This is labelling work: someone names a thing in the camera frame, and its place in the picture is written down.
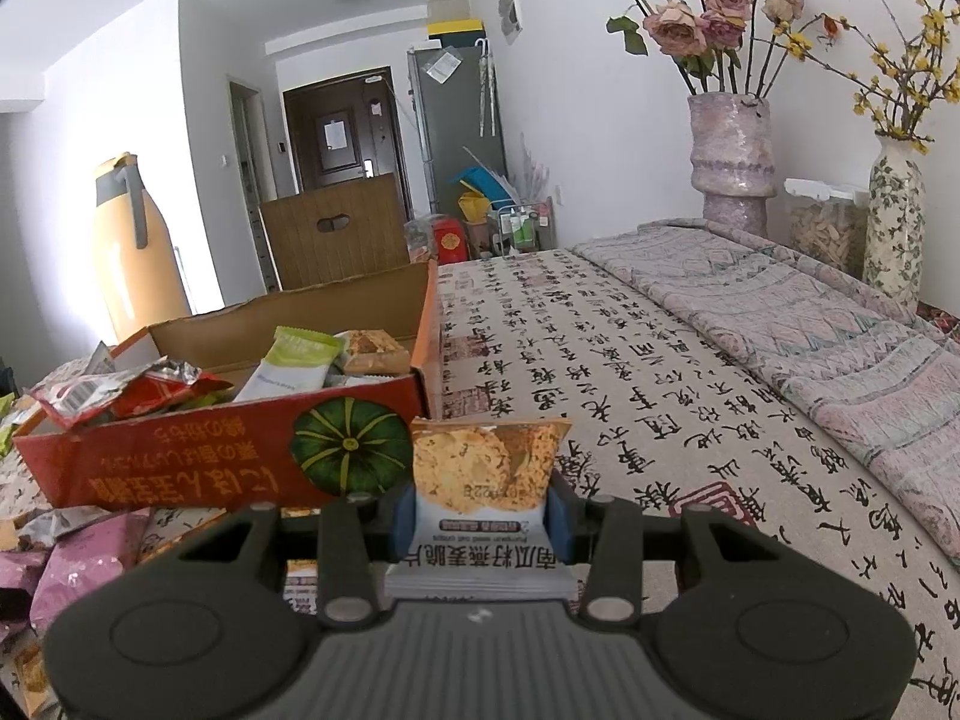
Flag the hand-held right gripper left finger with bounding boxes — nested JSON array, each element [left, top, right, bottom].
[[161, 486, 417, 631]]

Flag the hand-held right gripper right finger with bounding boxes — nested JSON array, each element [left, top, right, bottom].
[[546, 484, 796, 631]]

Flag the oat crisp snack packet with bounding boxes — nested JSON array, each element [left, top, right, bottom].
[[330, 328, 413, 380], [385, 416, 577, 602], [11, 634, 61, 720]]

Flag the green white snack packet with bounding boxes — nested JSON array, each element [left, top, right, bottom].
[[232, 326, 346, 402]]

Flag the red pumpkin print cardboard box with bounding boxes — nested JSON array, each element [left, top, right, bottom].
[[13, 261, 443, 512]]

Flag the red silver snack packet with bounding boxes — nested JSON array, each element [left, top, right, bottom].
[[30, 358, 203, 430]]

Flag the small red box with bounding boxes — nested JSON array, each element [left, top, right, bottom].
[[431, 216, 467, 263]]

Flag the brown cardboard box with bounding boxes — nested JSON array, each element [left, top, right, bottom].
[[259, 172, 411, 293]]

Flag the pink patterned quilt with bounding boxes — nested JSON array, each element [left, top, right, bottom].
[[566, 219, 960, 563]]

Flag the pink snack packet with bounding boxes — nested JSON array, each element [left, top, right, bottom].
[[30, 514, 155, 638]]

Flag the silver grey snack packet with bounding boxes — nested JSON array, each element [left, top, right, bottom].
[[15, 506, 113, 552]]

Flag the clear cellophane wrap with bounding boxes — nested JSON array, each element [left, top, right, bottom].
[[521, 142, 556, 203]]

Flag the yellow thermos jug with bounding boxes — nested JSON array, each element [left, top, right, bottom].
[[94, 152, 192, 346]]

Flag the mauve snack packet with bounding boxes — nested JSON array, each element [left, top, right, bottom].
[[0, 551, 50, 642]]

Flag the dark brown door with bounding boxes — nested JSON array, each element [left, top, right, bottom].
[[283, 67, 413, 200]]

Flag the clear lidded food container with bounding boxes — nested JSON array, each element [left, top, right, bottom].
[[784, 178, 871, 275]]

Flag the pink ribbed vase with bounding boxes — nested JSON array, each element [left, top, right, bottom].
[[688, 92, 777, 239]]

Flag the grey refrigerator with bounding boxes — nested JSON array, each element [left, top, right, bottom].
[[407, 45, 511, 215]]

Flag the white folded umbrella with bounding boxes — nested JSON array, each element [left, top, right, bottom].
[[476, 37, 505, 140]]

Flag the floral ceramic vase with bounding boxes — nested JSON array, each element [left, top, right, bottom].
[[862, 136, 925, 316]]

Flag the yellow black box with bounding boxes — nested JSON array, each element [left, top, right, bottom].
[[427, 15, 485, 42]]

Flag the dried rose bouquet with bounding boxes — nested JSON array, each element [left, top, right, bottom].
[[566, 0, 807, 98]]

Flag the yellow blossom branches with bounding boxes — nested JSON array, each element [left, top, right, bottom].
[[821, 0, 960, 158]]

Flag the wire rack with bottles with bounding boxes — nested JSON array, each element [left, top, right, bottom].
[[487, 199, 557, 256]]

